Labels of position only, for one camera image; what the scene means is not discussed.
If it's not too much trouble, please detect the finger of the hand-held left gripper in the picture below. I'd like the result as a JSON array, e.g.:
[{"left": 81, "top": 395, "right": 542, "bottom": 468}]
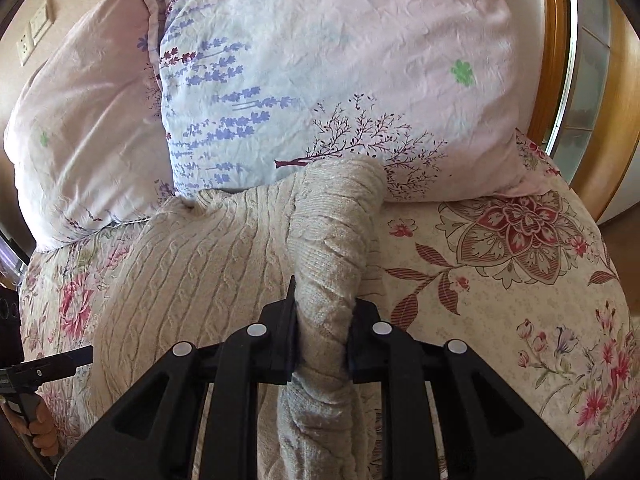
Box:
[{"left": 30, "top": 344, "right": 95, "bottom": 382}]

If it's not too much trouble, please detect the person's left hand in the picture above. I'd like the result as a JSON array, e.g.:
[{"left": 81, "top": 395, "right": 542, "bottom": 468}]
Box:
[{"left": 17, "top": 400, "right": 60, "bottom": 462}]

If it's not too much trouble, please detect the beige cable-knit sweater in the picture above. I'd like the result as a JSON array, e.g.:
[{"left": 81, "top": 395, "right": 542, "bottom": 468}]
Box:
[{"left": 92, "top": 157, "right": 388, "bottom": 480}]

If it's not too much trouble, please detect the lavender print pillow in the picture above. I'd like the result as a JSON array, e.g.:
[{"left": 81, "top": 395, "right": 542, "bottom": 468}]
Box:
[{"left": 137, "top": 0, "right": 543, "bottom": 204}]

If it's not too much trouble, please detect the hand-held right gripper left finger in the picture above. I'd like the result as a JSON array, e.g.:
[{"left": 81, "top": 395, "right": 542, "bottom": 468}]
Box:
[{"left": 55, "top": 277, "right": 297, "bottom": 480}]

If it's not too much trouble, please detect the black perforated object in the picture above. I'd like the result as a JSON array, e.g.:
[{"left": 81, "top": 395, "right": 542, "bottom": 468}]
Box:
[{"left": 0, "top": 287, "right": 23, "bottom": 337}]

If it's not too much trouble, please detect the wooden headboard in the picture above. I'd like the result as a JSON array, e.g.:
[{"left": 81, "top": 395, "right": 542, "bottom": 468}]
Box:
[{"left": 527, "top": 0, "right": 640, "bottom": 227}]

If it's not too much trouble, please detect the beige wall switch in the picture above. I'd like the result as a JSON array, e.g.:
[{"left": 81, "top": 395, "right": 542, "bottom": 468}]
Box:
[{"left": 28, "top": 4, "right": 54, "bottom": 44}]

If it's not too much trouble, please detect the floral bedspread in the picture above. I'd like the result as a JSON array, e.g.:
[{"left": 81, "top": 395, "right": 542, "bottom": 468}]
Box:
[{"left": 17, "top": 127, "right": 632, "bottom": 480}]

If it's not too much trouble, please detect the pink floral pillow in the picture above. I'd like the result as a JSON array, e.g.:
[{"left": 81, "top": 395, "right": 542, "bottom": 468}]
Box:
[{"left": 4, "top": 0, "right": 178, "bottom": 254}]

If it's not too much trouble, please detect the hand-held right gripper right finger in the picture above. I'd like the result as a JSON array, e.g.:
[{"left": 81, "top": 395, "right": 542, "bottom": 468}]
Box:
[{"left": 347, "top": 298, "right": 584, "bottom": 480}]

